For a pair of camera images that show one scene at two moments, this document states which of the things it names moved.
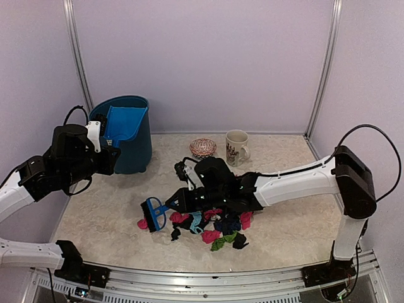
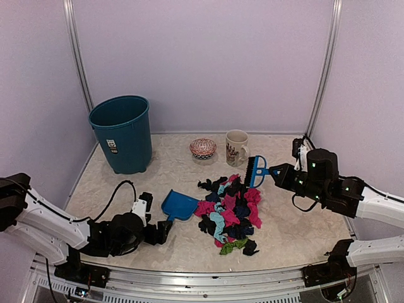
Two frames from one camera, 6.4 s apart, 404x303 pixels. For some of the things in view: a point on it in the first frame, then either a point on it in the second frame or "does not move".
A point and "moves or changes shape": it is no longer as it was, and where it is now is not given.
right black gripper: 185,204 -> 283,181
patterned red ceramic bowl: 202,148 does not move
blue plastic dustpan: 124,122 moves or changes shape
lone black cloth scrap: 238,242 -> 250,247
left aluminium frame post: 77,54 does not move
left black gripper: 107,167 -> 161,233
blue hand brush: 154,213 -> 253,171
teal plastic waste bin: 136,153 does not move
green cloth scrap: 219,242 -> 228,247
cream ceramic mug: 237,151 does not move
